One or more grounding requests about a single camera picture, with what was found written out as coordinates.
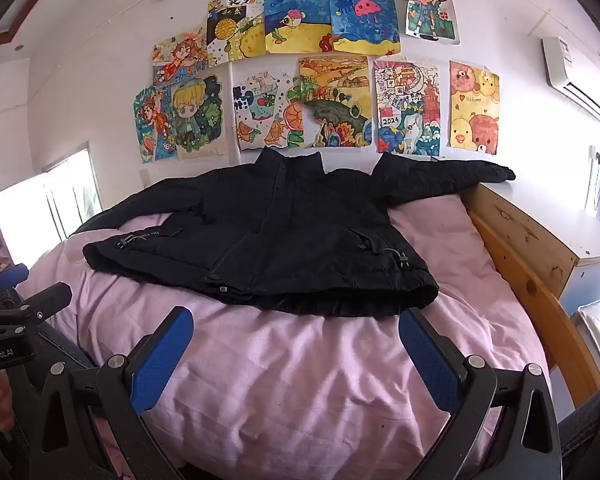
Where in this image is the pink jellyfish drawing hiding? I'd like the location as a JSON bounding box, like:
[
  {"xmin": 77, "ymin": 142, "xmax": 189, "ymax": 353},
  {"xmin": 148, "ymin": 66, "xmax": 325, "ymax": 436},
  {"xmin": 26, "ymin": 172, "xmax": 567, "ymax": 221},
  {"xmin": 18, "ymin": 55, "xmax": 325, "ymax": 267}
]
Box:
[{"xmin": 327, "ymin": 0, "xmax": 402, "ymax": 57}]

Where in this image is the bears and chick drawing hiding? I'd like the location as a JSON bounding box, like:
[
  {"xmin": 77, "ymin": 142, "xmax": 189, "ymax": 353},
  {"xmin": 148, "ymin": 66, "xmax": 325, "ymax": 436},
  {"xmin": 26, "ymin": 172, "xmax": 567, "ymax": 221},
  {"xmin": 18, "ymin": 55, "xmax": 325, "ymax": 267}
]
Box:
[{"xmin": 448, "ymin": 60, "xmax": 501, "ymax": 156}]

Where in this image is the red-haired character drawing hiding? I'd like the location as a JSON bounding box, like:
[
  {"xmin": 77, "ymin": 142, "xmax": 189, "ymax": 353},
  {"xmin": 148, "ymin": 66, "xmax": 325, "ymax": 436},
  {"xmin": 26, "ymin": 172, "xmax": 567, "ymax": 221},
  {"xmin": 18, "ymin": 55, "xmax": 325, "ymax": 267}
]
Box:
[{"xmin": 389, "ymin": 0, "xmax": 461, "ymax": 46}]

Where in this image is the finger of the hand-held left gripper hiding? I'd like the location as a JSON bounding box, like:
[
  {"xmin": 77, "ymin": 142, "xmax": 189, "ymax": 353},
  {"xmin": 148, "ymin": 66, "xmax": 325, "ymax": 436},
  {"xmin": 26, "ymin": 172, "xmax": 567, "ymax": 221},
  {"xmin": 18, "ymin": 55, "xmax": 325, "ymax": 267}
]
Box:
[
  {"xmin": 0, "ymin": 282, "xmax": 74, "ymax": 345},
  {"xmin": 0, "ymin": 263, "xmax": 30, "ymax": 295}
]

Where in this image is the white air conditioner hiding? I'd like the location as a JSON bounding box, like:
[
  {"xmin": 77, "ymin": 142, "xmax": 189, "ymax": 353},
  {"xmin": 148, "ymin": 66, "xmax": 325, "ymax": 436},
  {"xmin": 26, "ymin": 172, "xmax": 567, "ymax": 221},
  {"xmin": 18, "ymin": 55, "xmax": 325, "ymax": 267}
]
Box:
[{"xmin": 541, "ymin": 36, "xmax": 600, "ymax": 126}]

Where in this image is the pink blanket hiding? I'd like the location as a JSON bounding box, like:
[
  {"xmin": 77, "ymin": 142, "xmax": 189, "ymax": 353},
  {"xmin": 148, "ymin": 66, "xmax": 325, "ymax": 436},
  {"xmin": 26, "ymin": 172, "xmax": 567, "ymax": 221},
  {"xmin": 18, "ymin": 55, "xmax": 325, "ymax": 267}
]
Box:
[{"xmin": 17, "ymin": 194, "xmax": 553, "ymax": 480}]

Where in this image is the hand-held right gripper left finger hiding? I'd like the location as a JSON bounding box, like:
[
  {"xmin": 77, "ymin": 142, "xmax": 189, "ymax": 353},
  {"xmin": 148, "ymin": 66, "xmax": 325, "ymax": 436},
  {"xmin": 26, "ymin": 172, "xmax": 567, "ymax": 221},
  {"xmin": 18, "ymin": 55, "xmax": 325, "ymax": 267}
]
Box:
[{"xmin": 27, "ymin": 306, "xmax": 195, "ymax": 480}]

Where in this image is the blond character drawing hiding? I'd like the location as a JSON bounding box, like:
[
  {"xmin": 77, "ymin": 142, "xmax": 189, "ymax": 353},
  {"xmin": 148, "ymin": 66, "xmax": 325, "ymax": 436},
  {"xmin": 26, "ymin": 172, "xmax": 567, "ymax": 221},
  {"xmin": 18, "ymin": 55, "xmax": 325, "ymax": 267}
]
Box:
[{"xmin": 169, "ymin": 73, "xmax": 226, "ymax": 161}]

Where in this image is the dragon and buildings drawing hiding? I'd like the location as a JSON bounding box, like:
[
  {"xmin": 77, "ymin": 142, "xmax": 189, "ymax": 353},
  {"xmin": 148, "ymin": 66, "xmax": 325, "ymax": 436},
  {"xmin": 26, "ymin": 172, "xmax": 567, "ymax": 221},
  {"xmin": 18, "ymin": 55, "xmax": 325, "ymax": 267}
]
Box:
[{"xmin": 373, "ymin": 57, "xmax": 441, "ymax": 156}]

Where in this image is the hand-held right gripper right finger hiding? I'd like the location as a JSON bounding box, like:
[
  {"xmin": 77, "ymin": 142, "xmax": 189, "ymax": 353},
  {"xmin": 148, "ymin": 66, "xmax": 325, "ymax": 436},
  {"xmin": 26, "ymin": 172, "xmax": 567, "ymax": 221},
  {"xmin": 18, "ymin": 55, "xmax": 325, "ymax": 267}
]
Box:
[{"xmin": 399, "ymin": 308, "xmax": 563, "ymax": 480}]

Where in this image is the wooden bed frame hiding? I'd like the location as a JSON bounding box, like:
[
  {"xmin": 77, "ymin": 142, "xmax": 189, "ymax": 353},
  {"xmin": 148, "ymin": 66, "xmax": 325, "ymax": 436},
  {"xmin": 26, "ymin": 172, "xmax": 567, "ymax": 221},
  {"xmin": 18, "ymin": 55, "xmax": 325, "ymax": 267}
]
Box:
[{"xmin": 460, "ymin": 182, "xmax": 600, "ymax": 409}]

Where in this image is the person's left hand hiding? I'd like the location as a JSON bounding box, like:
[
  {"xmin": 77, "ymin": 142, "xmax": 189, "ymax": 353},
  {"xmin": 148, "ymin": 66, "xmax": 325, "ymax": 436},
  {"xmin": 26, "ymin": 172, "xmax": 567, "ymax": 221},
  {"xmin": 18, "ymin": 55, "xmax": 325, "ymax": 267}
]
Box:
[{"xmin": 0, "ymin": 372, "xmax": 20, "ymax": 427}]

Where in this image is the boat and oranges drawing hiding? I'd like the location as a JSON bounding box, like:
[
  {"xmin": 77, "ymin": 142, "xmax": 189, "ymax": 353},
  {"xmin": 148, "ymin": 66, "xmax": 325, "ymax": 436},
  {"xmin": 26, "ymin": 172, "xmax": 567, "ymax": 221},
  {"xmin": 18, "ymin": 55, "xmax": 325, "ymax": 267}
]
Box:
[{"xmin": 232, "ymin": 64, "xmax": 307, "ymax": 152}]

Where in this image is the swimming child drawing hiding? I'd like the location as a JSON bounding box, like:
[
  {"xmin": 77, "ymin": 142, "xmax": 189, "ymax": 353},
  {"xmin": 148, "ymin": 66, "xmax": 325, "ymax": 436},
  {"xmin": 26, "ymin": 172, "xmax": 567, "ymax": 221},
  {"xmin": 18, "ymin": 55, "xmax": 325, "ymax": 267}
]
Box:
[{"xmin": 133, "ymin": 85, "xmax": 176, "ymax": 166}]

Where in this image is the orange-haired girl drawing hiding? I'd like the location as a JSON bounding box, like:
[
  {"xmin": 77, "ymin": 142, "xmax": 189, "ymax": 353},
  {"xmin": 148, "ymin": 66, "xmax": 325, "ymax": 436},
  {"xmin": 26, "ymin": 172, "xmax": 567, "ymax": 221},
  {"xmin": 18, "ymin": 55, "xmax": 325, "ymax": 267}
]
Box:
[{"xmin": 152, "ymin": 25, "xmax": 209, "ymax": 87}]

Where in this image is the landscape drawing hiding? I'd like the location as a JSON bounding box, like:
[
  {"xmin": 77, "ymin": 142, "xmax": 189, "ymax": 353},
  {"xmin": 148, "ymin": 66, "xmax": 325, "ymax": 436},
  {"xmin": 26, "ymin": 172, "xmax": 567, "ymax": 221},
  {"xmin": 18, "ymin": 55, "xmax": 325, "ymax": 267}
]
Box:
[{"xmin": 298, "ymin": 55, "xmax": 374, "ymax": 149}]

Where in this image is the pineapple drawing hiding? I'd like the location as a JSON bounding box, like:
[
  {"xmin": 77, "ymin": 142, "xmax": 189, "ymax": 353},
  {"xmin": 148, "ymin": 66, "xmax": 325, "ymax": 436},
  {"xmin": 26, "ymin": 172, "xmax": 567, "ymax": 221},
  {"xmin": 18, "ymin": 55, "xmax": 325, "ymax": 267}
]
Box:
[{"xmin": 206, "ymin": 0, "xmax": 266, "ymax": 67}]

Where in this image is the window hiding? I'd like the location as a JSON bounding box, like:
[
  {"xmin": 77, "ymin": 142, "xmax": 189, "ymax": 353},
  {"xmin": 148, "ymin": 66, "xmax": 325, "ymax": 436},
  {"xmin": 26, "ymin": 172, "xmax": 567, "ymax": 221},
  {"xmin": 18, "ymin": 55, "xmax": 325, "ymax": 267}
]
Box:
[{"xmin": 0, "ymin": 149, "xmax": 104, "ymax": 267}]

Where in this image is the fish drawing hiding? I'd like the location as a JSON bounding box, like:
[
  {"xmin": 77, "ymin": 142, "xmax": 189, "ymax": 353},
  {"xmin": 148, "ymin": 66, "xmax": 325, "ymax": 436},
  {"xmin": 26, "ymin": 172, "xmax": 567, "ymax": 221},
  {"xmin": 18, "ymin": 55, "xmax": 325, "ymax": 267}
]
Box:
[{"xmin": 263, "ymin": 0, "xmax": 330, "ymax": 56}]

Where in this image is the white cabinet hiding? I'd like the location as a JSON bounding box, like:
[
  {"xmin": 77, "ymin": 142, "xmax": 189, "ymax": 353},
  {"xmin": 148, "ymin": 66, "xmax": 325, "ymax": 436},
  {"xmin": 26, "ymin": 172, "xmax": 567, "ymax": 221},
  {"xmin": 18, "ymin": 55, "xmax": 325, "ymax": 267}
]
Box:
[{"xmin": 480, "ymin": 180, "xmax": 600, "ymax": 317}]

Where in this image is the black padded jacket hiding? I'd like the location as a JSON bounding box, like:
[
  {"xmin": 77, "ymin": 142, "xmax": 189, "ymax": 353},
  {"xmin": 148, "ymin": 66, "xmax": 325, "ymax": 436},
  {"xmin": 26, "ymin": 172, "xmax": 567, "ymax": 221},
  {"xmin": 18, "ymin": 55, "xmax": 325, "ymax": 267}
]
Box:
[{"xmin": 72, "ymin": 146, "xmax": 517, "ymax": 318}]

